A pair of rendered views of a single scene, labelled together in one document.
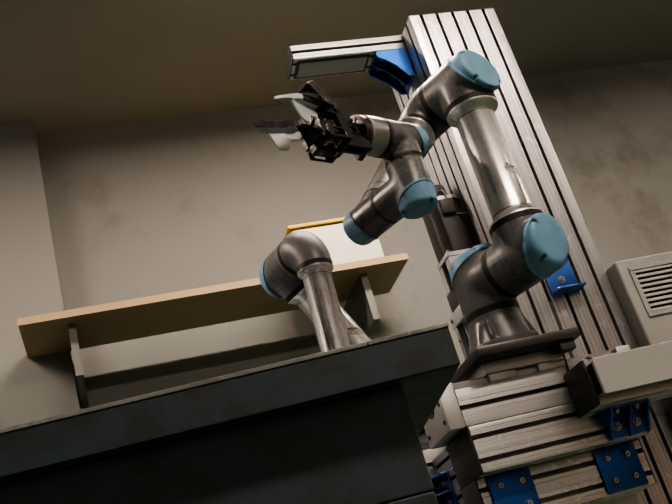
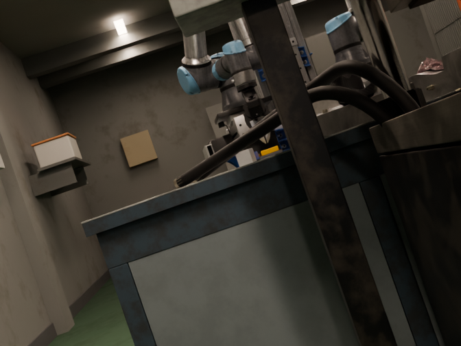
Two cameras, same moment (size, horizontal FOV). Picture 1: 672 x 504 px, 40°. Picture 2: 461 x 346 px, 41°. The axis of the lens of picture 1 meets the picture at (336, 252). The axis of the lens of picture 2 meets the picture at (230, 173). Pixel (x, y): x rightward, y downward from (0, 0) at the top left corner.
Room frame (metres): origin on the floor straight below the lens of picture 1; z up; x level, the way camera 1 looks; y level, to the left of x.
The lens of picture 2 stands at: (1.89, 2.33, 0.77)
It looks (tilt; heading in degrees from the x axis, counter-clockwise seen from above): 1 degrees up; 283
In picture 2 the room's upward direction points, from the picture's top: 19 degrees counter-clockwise
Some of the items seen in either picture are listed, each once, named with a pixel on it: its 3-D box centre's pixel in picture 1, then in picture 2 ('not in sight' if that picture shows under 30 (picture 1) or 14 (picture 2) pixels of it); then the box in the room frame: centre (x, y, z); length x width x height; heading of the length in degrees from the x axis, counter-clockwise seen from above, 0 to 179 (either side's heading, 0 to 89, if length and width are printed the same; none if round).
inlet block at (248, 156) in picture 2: not in sight; (252, 157); (2.27, 0.33, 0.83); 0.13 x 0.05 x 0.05; 79
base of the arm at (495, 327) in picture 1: (499, 334); (350, 58); (1.86, -0.27, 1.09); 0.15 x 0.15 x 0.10
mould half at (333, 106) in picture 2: not in sight; (348, 106); (1.92, 0.47, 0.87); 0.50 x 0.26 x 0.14; 101
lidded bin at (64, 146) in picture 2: not in sight; (58, 152); (5.06, -3.85, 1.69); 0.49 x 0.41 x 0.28; 108
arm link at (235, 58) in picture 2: not in sight; (236, 58); (2.23, 0.23, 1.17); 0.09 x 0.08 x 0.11; 128
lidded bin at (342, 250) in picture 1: (331, 258); not in sight; (3.84, 0.03, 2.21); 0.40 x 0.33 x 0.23; 108
